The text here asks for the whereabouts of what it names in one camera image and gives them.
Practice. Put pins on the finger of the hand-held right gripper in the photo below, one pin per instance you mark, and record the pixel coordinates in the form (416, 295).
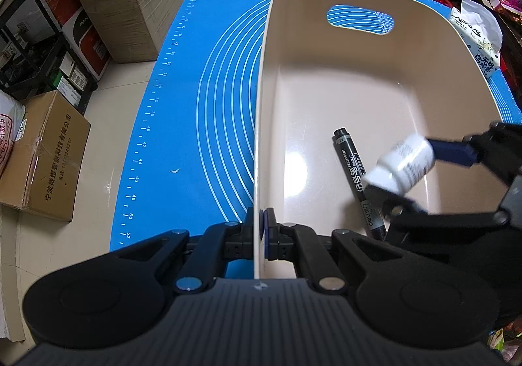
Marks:
(448, 221)
(452, 151)

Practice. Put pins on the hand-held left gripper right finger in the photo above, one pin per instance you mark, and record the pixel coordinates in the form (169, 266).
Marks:
(269, 235)

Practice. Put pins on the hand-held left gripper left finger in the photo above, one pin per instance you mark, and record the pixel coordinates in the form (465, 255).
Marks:
(244, 243)

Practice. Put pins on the white plastic bottle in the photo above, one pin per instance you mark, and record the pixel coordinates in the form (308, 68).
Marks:
(403, 164)

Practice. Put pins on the black marker pen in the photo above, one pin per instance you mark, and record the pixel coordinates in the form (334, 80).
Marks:
(354, 170)

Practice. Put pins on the beige plastic basket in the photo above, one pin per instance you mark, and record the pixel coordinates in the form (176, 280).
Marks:
(326, 105)

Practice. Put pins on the white tissue pack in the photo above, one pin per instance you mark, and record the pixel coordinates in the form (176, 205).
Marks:
(477, 39)

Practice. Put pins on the blue silicone baking mat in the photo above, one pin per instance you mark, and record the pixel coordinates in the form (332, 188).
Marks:
(183, 125)

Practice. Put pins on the black-printed cardboard box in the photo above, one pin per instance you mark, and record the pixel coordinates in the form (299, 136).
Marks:
(49, 153)

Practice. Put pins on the black metal rack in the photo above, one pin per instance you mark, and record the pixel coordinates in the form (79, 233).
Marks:
(83, 98)

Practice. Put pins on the plastic-wrapped cardboard box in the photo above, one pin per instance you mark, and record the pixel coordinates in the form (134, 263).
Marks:
(130, 19)

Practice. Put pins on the red white appliance carton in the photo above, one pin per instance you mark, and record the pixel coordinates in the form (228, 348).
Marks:
(87, 43)

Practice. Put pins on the white red-printed plastic bag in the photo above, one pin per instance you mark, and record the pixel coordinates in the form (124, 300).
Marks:
(8, 133)

